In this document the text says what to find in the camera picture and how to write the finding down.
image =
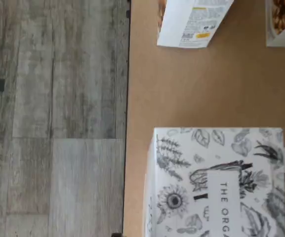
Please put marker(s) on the black metal shelf rack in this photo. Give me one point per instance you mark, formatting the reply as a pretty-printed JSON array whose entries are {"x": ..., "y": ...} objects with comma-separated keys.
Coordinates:
[{"x": 128, "y": 14}]

